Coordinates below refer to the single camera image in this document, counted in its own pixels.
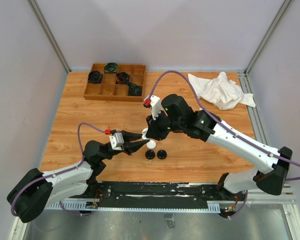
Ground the dark rolled fabric middle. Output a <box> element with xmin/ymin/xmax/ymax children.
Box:
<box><xmin>116</xmin><ymin>71</ymin><xmax>130</xmax><ymax>85</ymax></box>

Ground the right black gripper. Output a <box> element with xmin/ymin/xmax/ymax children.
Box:
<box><xmin>146</xmin><ymin>108</ymin><xmax>185</xmax><ymax>140</ymax></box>

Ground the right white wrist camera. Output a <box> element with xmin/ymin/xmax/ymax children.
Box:
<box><xmin>143</xmin><ymin>95</ymin><xmax>163</xmax><ymax>120</ymax></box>

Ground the dark rolled fabric far left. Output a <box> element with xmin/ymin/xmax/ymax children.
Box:
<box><xmin>87</xmin><ymin>70</ymin><xmax>103</xmax><ymax>84</ymax></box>

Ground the white slotted cable duct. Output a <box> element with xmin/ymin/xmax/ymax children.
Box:
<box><xmin>47</xmin><ymin>196</ymin><xmax>221</xmax><ymax>214</ymax></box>

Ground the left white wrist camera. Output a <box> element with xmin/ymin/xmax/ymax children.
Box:
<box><xmin>104</xmin><ymin>129</ymin><xmax>124</xmax><ymax>151</ymax></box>

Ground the white crumpled cloth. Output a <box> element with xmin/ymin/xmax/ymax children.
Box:
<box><xmin>188</xmin><ymin>72</ymin><xmax>256</xmax><ymax>111</ymax></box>

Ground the white round case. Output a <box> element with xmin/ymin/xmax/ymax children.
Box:
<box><xmin>146</xmin><ymin>140</ymin><xmax>157</xmax><ymax>150</ymax></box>
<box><xmin>141</xmin><ymin>128</ymin><xmax>148</xmax><ymax>140</ymax></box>

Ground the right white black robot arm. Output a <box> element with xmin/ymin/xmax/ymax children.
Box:
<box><xmin>144</xmin><ymin>94</ymin><xmax>293</xmax><ymax>200</ymax></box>

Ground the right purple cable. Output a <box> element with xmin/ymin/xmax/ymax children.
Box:
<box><xmin>148</xmin><ymin>70</ymin><xmax>300</xmax><ymax>181</ymax></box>

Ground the dark rolled fabric bottom right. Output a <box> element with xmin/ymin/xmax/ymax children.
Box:
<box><xmin>126</xmin><ymin>82</ymin><xmax>143</xmax><ymax>97</ymax></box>

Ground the black earbud charging case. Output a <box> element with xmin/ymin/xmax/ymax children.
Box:
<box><xmin>156</xmin><ymin>149</ymin><xmax>168</xmax><ymax>160</ymax></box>

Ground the wooden compartment tray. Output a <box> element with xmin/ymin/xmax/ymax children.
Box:
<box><xmin>83</xmin><ymin>62</ymin><xmax>147</xmax><ymax>102</ymax></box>

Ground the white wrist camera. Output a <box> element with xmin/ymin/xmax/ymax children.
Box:
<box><xmin>143</xmin><ymin>95</ymin><xmax>163</xmax><ymax>120</ymax></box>
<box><xmin>104</xmin><ymin>129</ymin><xmax>124</xmax><ymax>151</ymax></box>

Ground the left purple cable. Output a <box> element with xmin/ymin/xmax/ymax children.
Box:
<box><xmin>10</xmin><ymin>122</ymin><xmax>108</xmax><ymax>217</ymax></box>

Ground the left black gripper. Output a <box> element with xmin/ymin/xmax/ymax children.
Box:
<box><xmin>99</xmin><ymin>130</ymin><xmax>150</xmax><ymax>161</ymax></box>

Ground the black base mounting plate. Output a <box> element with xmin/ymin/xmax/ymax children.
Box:
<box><xmin>72</xmin><ymin>181</ymin><xmax>245</xmax><ymax>204</ymax></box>

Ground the purple cable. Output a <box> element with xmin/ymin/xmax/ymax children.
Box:
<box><xmin>10</xmin><ymin>122</ymin><xmax>108</xmax><ymax>217</ymax></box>
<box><xmin>148</xmin><ymin>70</ymin><xmax>300</xmax><ymax>181</ymax></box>

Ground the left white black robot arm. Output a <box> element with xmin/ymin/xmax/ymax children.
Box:
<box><xmin>6</xmin><ymin>130</ymin><xmax>149</xmax><ymax>223</ymax></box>

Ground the dark rolled fabric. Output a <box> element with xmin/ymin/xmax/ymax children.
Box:
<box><xmin>126</xmin><ymin>82</ymin><xmax>143</xmax><ymax>97</ymax></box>
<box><xmin>103</xmin><ymin>62</ymin><xmax>119</xmax><ymax>74</ymax></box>
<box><xmin>87</xmin><ymin>70</ymin><xmax>103</xmax><ymax>84</ymax></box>
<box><xmin>116</xmin><ymin>71</ymin><xmax>130</xmax><ymax>85</ymax></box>

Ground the dark rolled fabric top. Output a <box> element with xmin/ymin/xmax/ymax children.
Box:
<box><xmin>103</xmin><ymin>62</ymin><xmax>119</xmax><ymax>74</ymax></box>

